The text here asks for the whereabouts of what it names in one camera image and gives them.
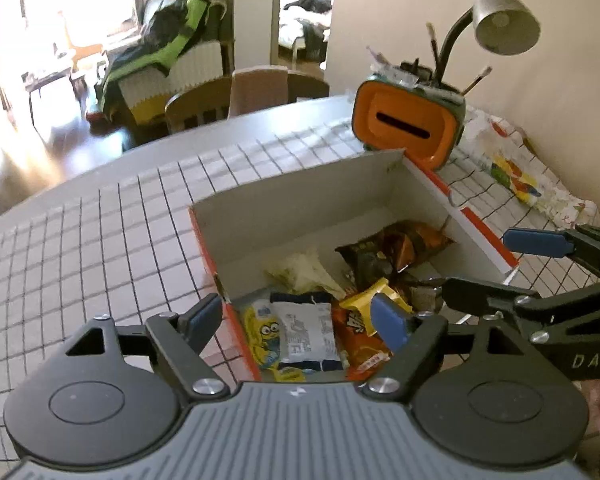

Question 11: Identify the armchair with cream yellow cover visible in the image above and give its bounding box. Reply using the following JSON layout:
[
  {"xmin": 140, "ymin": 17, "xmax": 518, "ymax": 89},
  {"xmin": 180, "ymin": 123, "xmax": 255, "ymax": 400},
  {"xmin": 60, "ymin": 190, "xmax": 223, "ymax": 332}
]
[{"xmin": 117, "ymin": 40, "xmax": 231, "ymax": 126}]

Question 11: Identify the grey desk lamp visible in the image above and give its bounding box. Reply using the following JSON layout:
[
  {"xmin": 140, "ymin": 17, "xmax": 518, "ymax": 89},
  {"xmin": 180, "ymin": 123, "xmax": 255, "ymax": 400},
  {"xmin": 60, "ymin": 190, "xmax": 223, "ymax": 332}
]
[{"xmin": 432, "ymin": 0, "xmax": 542, "ymax": 83}]

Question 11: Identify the small yellow snack packet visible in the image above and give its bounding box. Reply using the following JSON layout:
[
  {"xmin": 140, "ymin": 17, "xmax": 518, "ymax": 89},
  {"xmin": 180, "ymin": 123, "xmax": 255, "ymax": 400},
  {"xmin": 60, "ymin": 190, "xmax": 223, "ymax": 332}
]
[{"xmin": 339, "ymin": 277, "xmax": 415, "ymax": 337}]

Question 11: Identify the dark red-brown chip bag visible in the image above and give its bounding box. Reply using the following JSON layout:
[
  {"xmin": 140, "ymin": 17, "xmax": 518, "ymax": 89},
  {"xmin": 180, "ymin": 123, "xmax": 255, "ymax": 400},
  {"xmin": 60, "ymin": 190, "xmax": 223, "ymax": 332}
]
[{"xmin": 335, "ymin": 221, "xmax": 455, "ymax": 291}]

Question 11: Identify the orange cardboard box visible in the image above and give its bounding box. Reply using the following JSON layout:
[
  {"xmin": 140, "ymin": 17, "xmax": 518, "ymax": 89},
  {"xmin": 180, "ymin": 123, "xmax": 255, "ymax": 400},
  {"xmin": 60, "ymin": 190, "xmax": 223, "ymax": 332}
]
[{"xmin": 187, "ymin": 149, "xmax": 522, "ymax": 383}]

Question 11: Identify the wooden rocking animal chair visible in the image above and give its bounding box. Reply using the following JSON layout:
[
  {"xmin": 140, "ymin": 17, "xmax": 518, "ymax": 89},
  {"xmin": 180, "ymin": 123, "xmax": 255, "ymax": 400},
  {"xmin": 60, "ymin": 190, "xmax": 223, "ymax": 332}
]
[{"xmin": 60, "ymin": 10, "xmax": 104, "ymax": 69}]

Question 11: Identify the paintbrush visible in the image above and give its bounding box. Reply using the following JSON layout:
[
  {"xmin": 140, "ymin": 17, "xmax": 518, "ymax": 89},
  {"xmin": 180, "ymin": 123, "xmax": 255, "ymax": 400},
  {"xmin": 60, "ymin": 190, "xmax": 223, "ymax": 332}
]
[
  {"xmin": 426, "ymin": 22, "xmax": 441, "ymax": 69},
  {"xmin": 462, "ymin": 66, "xmax": 493, "ymax": 96}
]

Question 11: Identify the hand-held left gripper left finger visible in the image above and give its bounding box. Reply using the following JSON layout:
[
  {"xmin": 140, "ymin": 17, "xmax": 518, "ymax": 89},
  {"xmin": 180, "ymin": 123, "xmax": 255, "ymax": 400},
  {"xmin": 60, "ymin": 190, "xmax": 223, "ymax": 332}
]
[{"xmin": 62, "ymin": 292, "xmax": 231, "ymax": 404}]

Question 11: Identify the tan towel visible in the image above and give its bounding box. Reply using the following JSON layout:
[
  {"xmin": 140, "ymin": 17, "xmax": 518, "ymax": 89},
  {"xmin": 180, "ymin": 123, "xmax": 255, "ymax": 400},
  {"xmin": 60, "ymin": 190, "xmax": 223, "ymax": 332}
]
[{"xmin": 229, "ymin": 66, "xmax": 291, "ymax": 116}]

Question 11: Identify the red-orange snack bag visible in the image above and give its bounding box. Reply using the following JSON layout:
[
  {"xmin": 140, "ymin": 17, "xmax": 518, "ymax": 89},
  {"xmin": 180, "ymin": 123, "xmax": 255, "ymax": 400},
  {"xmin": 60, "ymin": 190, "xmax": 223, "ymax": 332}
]
[{"xmin": 330, "ymin": 305, "xmax": 393, "ymax": 380}]

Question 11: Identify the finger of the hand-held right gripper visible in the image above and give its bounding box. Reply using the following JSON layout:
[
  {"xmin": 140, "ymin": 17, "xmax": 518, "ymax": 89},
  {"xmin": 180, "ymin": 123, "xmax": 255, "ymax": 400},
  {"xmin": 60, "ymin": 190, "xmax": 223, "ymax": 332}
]
[
  {"xmin": 442, "ymin": 276, "xmax": 600, "ymax": 347},
  {"xmin": 502, "ymin": 224, "xmax": 600, "ymax": 277}
]

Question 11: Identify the cream and brown snack bag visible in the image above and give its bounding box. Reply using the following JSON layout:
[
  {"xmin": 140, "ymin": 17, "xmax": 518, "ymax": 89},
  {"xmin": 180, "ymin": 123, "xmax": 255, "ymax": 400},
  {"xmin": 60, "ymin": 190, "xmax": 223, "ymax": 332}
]
[{"xmin": 265, "ymin": 247, "xmax": 348, "ymax": 301}]

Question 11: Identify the silver white snack packet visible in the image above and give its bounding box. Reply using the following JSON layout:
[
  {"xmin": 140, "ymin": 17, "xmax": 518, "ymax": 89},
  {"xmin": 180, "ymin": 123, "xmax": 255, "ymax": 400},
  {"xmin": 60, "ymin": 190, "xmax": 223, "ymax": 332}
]
[{"xmin": 270, "ymin": 294, "xmax": 343, "ymax": 372}]

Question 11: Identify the floral printed cloth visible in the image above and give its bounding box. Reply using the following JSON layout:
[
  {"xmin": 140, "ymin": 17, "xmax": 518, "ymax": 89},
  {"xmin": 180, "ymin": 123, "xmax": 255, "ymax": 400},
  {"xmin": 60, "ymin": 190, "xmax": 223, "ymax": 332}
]
[{"xmin": 457, "ymin": 107, "xmax": 600, "ymax": 228}]

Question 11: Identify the yellow cartoon snack packet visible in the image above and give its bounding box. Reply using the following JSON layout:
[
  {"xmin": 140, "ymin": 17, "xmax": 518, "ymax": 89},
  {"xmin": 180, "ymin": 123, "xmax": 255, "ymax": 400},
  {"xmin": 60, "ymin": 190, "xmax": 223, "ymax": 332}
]
[{"xmin": 242, "ymin": 300, "xmax": 306, "ymax": 383}]

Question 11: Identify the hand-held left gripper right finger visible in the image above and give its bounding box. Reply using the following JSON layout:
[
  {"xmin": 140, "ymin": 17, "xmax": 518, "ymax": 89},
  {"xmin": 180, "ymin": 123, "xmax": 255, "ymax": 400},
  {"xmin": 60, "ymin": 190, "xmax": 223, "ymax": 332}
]
[{"xmin": 363, "ymin": 292, "xmax": 532, "ymax": 405}]

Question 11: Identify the wooden dining chair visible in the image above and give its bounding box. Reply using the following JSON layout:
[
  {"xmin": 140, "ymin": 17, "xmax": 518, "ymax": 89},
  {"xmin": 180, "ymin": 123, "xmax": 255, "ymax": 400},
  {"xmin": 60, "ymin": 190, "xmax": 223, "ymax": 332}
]
[{"xmin": 164, "ymin": 67, "xmax": 331, "ymax": 136}]

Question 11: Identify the black and green jacket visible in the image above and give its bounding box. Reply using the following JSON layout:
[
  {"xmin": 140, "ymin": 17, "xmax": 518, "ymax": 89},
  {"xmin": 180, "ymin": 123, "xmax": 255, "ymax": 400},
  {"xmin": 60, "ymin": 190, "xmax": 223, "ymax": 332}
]
[{"xmin": 95, "ymin": 0, "xmax": 226, "ymax": 116}]

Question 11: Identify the black clip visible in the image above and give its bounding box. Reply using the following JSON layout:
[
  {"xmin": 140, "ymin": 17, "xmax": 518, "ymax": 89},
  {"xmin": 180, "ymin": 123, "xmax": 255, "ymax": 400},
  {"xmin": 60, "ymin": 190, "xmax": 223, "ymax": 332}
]
[{"xmin": 399, "ymin": 60, "xmax": 433, "ymax": 84}]

